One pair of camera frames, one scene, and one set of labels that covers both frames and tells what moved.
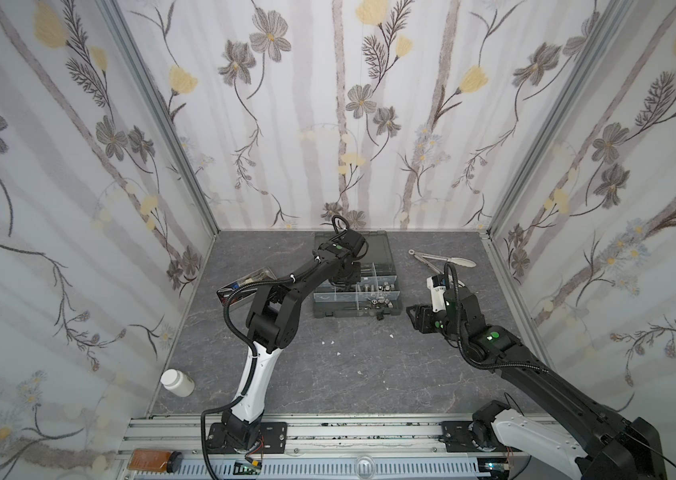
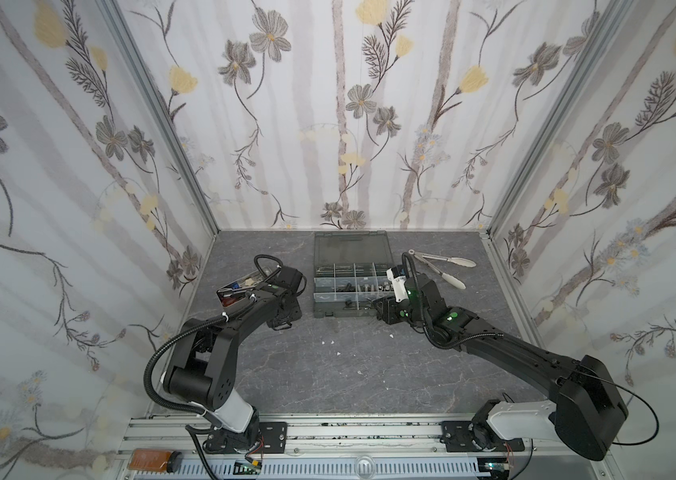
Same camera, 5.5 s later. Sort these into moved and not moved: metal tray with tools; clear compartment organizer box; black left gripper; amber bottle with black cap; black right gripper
Moved: black right gripper; black left gripper
Not moved: clear compartment organizer box; amber bottle with black cap; metal tray with tools
